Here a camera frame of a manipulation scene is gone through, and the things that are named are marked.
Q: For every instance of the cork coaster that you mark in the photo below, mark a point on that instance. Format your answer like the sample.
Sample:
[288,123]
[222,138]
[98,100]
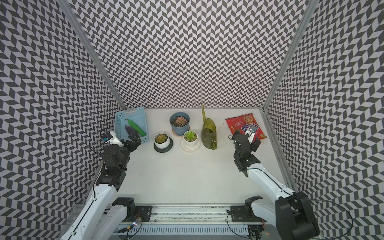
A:
[176,134]

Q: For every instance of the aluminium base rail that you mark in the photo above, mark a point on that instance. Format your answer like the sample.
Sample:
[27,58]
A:
[181,219]

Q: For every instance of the purple toy eggplant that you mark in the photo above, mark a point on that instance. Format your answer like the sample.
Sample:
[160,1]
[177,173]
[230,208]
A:
[132,133]

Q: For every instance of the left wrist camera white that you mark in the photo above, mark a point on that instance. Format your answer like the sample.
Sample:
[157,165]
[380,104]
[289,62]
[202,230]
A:
[111,139]

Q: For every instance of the red candy bag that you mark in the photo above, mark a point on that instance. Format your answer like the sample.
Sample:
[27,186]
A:
[242,124]

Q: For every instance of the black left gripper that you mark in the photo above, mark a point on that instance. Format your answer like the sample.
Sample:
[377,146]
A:
[136,140]

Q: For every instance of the green toy cucumber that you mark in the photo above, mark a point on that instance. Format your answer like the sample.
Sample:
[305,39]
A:
[141,129]

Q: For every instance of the white pot green succulent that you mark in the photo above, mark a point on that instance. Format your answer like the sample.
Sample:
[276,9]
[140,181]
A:
[191,139]

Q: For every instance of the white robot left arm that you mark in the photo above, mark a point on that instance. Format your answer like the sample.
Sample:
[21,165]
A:
[96,198]

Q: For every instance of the dark round saucer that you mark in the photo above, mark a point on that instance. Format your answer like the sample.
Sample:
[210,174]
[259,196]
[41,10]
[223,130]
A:
[164,147]

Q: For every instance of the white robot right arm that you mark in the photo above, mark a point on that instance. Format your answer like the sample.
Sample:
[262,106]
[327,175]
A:
[276,198]

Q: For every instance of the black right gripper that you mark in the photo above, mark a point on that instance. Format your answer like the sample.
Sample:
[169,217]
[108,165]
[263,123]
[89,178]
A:
[254,145]

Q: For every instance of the green transparent watering can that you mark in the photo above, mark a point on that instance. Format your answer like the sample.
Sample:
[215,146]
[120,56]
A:
[209,132]

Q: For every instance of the blue-grey plant pot pink succulent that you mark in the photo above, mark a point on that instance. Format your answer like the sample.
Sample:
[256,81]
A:
[180,122]

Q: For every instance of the white pot yellow-green succulent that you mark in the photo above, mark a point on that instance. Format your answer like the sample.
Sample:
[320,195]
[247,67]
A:
[161,138]

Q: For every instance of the light blue plastic basket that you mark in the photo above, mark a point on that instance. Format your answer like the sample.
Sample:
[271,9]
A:
[136,114]

